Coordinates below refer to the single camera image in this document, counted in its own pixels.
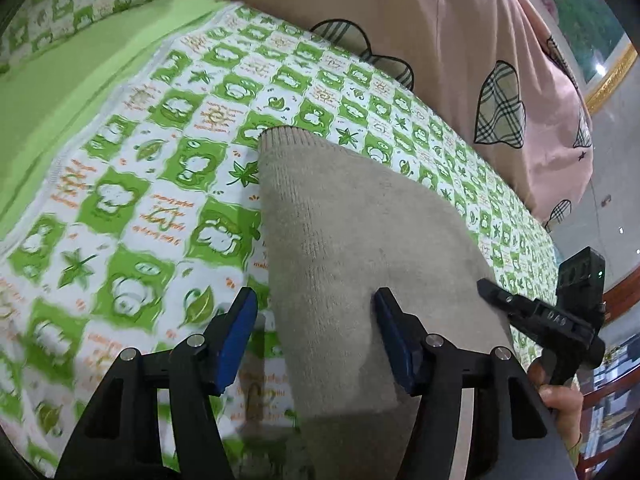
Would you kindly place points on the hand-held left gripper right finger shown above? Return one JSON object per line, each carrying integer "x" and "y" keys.
{"x": 395, "y": 345}

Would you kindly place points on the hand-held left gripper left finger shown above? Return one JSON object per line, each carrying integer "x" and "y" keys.
{"x": 235, "y": 340}

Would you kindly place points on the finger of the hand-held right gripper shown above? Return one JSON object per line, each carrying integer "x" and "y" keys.
{"x": 505, "y": 302}

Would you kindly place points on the beige knit sweater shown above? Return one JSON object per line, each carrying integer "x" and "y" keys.
{"x": 350, "y": 220}

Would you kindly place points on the person's right hand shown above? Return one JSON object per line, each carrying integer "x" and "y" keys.
{"x": 562, "y": 405}

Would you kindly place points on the wooden furniture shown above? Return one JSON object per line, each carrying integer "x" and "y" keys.
{"x": 607, "y": 410}

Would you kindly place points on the green checkered bed sheet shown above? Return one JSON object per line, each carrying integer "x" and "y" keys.
{"x": 150, "y": 185}

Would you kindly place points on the pink quilt with plaid hearts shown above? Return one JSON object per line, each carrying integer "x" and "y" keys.
{"x": 450, "y": 35}

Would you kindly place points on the gold framed landscape painting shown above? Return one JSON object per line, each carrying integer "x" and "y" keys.
{"x": 575, "y": 10}

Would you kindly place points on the plain green sheet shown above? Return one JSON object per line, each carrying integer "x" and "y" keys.
{"x": 75, "y": 70}

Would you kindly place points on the green checkered pillow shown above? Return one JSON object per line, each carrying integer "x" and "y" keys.
{"x": 75, "y": 0}

